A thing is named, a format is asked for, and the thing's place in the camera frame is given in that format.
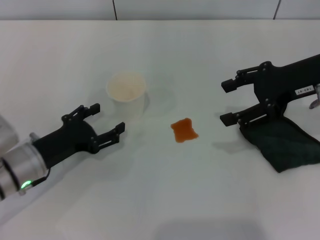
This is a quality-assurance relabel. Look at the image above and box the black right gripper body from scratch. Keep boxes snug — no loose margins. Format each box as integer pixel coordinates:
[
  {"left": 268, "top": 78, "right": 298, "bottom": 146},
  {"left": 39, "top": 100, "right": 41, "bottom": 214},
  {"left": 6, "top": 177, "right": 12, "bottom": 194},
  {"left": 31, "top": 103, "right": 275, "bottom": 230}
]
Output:
[{"left": 252, "top": 53, "right": 320, "bottom": 120}]

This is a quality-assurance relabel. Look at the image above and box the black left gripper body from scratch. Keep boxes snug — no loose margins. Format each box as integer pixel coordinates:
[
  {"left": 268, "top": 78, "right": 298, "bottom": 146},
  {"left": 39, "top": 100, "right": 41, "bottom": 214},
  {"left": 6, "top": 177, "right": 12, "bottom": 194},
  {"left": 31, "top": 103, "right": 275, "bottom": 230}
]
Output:
[{"left": 31, "top": 114, "right": 100, "bottom": 170}]

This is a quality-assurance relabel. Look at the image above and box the dark blue rag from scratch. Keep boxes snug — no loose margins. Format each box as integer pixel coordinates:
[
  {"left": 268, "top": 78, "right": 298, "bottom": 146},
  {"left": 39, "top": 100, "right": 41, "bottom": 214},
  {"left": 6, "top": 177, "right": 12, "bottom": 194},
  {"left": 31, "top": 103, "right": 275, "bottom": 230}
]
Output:
[{"left": 238, "top": 116, "right": 320, "bottom": 174}]

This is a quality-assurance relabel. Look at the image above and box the brown water stain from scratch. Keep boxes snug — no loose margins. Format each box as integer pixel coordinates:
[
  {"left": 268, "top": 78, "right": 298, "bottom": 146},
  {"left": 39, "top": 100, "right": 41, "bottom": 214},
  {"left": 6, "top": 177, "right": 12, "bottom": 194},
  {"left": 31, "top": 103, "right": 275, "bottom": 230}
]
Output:
[{"left": 170, "top": 117, "right": 200, "bottom": 144}]

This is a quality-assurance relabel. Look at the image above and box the white paper cup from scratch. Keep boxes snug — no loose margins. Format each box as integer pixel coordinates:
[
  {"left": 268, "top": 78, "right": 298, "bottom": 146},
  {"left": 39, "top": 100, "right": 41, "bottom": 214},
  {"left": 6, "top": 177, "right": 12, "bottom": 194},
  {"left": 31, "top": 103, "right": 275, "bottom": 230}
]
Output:
[{"left": 106, "top": 71, "right": 147, "bottom": 120}]

